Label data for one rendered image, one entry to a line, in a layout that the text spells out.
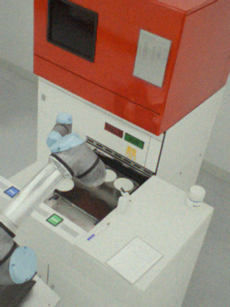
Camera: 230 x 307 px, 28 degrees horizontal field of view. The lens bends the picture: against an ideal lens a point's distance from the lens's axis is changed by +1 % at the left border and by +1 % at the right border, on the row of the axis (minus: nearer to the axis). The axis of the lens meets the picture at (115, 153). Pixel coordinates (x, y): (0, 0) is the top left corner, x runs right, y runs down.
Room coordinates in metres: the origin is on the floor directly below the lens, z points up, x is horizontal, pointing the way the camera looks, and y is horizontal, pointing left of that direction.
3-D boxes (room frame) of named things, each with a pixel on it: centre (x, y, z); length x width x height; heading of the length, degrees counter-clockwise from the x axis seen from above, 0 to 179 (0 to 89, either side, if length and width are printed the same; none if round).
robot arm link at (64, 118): (1.75, 0.26, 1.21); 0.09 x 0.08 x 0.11; 172
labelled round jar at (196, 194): (1.62, -0.41, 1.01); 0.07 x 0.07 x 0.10
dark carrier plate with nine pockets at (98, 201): (1.72, 0.08, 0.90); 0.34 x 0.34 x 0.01; 59
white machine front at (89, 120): (2.02, 0.13, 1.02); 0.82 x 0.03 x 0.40; 59
